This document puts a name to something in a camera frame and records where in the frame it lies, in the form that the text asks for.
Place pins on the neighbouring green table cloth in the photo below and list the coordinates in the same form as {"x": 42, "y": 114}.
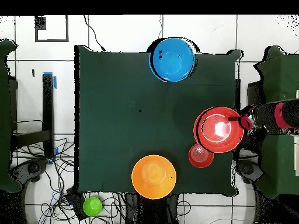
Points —
{"x": 4, "y": 116}
{"x": 280, "y": 163}

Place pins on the black table frame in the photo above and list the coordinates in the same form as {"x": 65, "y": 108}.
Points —
{"x": 48, "y": 105}

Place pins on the black square floor marker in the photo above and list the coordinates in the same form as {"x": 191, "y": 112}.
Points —
{"x": 40, "y": 23}

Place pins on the large shallow orange bowl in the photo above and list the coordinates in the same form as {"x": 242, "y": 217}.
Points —
{"x": 217, "y": 140}

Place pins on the green cup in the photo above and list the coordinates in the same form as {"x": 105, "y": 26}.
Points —
{"x": 92, "y": 207}

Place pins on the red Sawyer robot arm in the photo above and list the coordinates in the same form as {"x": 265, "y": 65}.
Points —
{"x": 266, "y": 119}

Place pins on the large blue bowl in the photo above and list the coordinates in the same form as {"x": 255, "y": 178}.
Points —
{"x": 172, "y": 60}

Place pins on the grey stand base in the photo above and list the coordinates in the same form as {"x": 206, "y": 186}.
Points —
{"x": 247, "y": 169}

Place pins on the black stand base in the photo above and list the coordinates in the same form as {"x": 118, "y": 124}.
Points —
{"x": 32, "y": 168}

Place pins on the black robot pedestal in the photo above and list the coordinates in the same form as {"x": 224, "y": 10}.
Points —
{"x": 151, "y": 210}

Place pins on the large yellow bowl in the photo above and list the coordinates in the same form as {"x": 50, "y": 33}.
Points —
{"x": 154, "y": 177}

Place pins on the dark green table cloth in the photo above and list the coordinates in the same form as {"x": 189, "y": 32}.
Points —
{"x": 140, "y": 128}

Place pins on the small orange bowl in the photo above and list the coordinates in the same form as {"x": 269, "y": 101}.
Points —
{"x": 198, "y": 158}

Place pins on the blue tape strip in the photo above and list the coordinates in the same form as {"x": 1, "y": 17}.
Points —
{"x": 55, "y": 81}

